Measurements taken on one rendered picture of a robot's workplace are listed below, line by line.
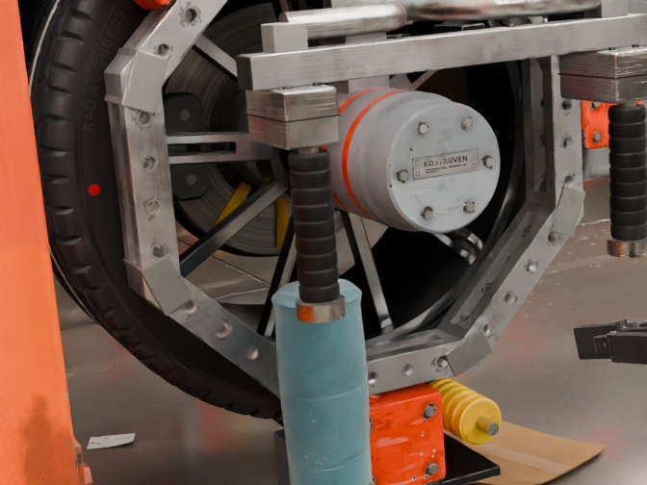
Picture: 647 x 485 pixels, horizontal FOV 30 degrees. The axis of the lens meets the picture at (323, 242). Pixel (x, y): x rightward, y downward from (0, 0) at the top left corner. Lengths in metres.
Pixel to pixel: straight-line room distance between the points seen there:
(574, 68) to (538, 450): 1.53
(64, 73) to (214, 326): 0.30
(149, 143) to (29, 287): 0.41
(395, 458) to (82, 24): 0.58
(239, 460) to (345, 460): 1.51
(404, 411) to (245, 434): 1.51
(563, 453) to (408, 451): 1.27
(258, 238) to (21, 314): 0.76
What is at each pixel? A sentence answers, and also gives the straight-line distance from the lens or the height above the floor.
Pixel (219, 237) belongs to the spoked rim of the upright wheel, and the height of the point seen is 0.76.
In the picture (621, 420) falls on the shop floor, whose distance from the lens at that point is 2.84.
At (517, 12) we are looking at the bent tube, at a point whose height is 0.99.
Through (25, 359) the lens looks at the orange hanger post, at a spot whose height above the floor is 0.81.
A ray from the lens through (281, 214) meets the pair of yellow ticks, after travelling 1.54.
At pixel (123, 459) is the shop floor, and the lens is 2.80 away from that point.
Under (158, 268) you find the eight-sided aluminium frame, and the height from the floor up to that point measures 0.77.
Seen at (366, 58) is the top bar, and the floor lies 0.97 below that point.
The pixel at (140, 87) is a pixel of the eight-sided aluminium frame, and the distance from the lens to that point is 1.19.
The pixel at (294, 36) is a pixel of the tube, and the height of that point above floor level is 0.99.
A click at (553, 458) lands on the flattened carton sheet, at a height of 0.01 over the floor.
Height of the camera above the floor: 1.05
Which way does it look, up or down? 13 degrees down
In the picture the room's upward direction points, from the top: 4 degrees counter-clockwise
